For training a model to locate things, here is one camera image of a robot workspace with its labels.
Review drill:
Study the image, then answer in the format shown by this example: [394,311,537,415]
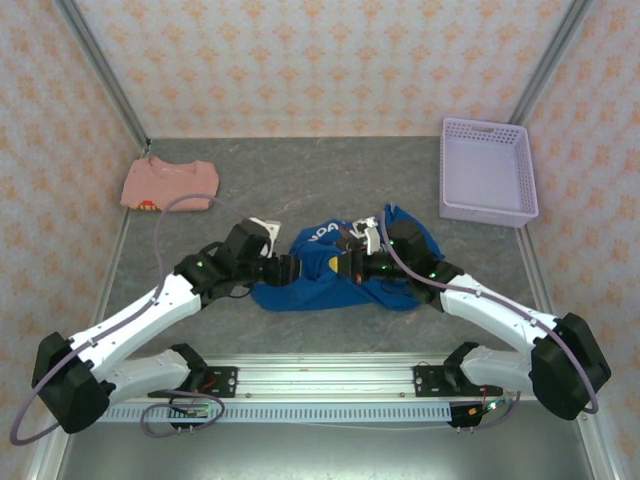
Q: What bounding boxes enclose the blue t-shirt with panda print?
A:
[249,204,446,314]

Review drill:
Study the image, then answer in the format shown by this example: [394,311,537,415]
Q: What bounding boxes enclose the folded pink t-shirt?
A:
[119,155,220,214]

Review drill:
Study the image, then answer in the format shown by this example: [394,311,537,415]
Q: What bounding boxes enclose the lavender perforated plastic basket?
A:
[438,117,540,230]

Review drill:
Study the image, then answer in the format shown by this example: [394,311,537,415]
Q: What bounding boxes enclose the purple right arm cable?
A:
[382,209,600,434]

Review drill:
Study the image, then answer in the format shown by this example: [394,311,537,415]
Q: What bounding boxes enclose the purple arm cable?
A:
[9,193,256,446]
[382,209,600,434]

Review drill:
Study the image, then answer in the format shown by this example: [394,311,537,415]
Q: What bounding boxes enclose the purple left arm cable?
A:
[9,193,256,446]

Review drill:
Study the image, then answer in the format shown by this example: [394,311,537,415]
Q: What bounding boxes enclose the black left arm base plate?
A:
[192,366,239,399]

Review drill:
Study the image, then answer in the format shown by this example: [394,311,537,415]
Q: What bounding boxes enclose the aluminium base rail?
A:
[107,353,600,402]

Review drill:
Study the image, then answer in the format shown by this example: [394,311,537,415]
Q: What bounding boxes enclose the aluminium table side rail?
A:
[27,207,132,480]
[516,227,626,480]

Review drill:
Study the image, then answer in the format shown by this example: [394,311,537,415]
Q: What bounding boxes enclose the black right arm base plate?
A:
[413,364,504,400]

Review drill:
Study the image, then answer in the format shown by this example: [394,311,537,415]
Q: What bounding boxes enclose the white slotted cable duct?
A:
[97,402,454,424]

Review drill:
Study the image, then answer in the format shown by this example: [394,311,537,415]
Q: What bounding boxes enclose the aluminium frame post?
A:
[508,0,594,126]
[52,0,151,154]

